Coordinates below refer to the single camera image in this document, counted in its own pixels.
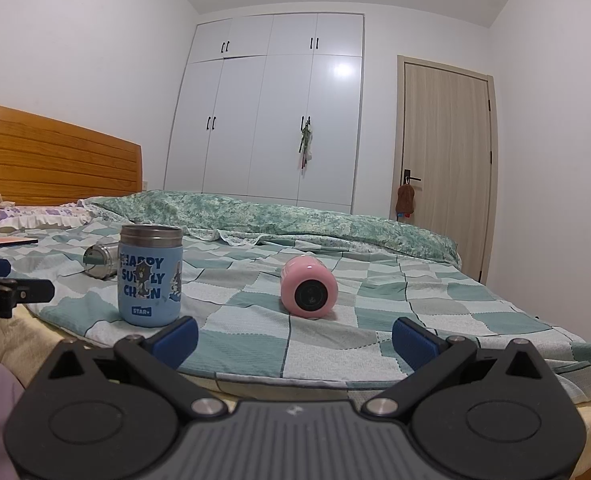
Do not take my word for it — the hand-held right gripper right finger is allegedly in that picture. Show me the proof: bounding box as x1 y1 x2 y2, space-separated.
367 317 552 419

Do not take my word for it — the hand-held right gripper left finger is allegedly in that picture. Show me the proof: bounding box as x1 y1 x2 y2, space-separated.
25 316 227 418

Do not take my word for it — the pink cup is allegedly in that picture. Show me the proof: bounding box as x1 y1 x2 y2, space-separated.
280 255 339 319

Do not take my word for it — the blue printed cup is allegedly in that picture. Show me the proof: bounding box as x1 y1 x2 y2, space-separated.
118 224 184 329

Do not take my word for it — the stainless steel cup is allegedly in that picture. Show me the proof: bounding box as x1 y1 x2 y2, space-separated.
82 241 121 281

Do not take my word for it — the pink flat book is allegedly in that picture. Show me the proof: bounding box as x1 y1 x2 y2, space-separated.
0 233 40 251

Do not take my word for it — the yellow bed sheet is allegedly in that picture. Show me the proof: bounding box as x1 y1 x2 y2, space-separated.
0 304 591 480

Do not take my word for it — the purple floral ruffled pillow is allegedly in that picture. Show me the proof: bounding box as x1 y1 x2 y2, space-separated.
0 199 107 234

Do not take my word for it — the checked teal blanket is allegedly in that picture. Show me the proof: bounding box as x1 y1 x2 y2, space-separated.
25 220 591 405

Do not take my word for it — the wooden headboard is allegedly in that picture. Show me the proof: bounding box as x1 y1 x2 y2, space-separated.
0 101 143 207

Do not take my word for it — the brown hanging pouch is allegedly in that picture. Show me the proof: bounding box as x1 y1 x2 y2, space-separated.
394 183 417 222

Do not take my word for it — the green floral quilt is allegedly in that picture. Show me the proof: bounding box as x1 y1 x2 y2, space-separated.
82 190 463 267

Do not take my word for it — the wooden door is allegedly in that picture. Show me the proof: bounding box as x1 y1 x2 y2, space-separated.
389 54 497 286

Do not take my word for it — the hanging green ornament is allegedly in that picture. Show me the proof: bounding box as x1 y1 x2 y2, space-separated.
294 117 317 176

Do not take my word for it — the white wardrobe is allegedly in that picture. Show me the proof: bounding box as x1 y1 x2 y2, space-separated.
164 12 365 215

